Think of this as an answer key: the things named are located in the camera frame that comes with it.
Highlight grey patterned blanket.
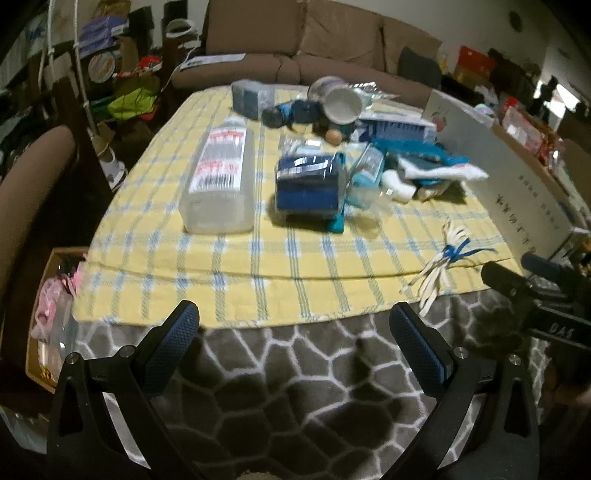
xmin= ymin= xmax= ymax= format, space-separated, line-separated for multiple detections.
xmin=28 ymin=277 xmax=555 ymax=480

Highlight teal plastic packet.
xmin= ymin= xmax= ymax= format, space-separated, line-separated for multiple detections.
xmin=346 ymin=143 xmax=386 ymax=217

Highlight dark grey cushion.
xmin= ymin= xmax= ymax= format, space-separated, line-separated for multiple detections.
xmin=399 ymin=46 xmax=443 ymax=88

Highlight brown cardboard box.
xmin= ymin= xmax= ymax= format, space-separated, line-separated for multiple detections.
xmin=25 ymin=247 xmax=90 ymax=393

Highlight white towel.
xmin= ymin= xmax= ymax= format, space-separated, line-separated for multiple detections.
xmin=399 ymin=157 xmax=490 ymax=183

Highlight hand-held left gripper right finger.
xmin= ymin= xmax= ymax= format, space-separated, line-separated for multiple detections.
xmin=388 ymin=302 xmax=541 ymax=480

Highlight small clear plastic bag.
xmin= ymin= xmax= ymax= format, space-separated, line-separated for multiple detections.
xmin=279 ymin=135 xmax=321 ymax=157

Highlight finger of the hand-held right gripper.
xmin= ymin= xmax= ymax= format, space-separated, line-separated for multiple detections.
xmin=522 ymin=251 xmax=583 ymax=285
xmin=480 ymin=261 xmax=542 ymax=315

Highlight clear plastic bottle red label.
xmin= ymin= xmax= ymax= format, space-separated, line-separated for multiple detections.
xmin=179 ymin=116 xmax=256 ymax=234

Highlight grey blue box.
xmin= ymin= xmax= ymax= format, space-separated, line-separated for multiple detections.
xmin=231 ymin=79 xmax=275 ymax=118

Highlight white paper cup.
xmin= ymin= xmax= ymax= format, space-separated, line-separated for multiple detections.
xmin=323 ymin=87 xmax=363 ymax=127

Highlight pink cloth items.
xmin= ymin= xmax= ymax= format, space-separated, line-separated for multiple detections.
xmin=30 ymin=263 xmax=86 ymax=342

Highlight purple cardboard box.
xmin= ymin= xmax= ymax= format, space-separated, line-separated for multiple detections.
xmin=81 ymin=16 xmax=121 ymax=51

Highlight clear plastic wrapper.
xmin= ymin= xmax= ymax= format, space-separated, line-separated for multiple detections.
xmin=353 ymin=82 xmax=400 ymax=104

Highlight yellow plaid tablecloth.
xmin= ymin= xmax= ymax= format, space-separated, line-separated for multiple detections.
xmin=74 ymin=85 xmax=527 ymax=328

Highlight white cord bundle blue tie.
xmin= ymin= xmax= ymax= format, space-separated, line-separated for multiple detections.
xmin=401 ymin=219 xmax=497 ymax=315

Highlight white cardboard box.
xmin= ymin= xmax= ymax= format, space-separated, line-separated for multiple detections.
xmin=422 ymin=90 xmax=591 ymax=264

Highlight white paper sheet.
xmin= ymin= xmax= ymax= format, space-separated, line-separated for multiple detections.
xmin=179 ymin=53 xmax=246 ymax=71

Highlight brown sofa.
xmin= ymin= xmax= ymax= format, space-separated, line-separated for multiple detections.
xmin=171 ymin=0 xmax=444 ymax=109

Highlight blue cloth pack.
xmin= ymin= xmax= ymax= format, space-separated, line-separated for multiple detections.
xmin=274 ymin=152 xmax=347 ymax=228

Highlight blue patterned paper cup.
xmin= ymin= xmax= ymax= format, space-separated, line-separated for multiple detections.
xmin=308 ymin=76 xmax=347 ymax=100

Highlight small white bottle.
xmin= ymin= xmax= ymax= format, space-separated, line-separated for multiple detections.
xmin=381 ymin=169 xmax=415 ymax=202

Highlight green bag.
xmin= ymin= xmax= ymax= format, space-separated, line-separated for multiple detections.
xmin=107 ymin=85 xmax=158 ymax=121

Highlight open cardboard box of packets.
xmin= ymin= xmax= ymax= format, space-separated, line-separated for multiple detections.
xmin=492 ymin=99 xmax=591 ymax=217

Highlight red box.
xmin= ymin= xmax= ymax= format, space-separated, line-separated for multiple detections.
xmin=455 ymin=45 xmax=496 ymax=84

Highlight dark blue plastic bottle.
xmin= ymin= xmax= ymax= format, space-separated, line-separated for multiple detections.
xmin=262 ymin=99 xmax=324 ymax=127

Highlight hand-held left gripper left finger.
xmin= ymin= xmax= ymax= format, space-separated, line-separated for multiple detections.
xmin=46 ymin=300 xmax=204 ymax=480

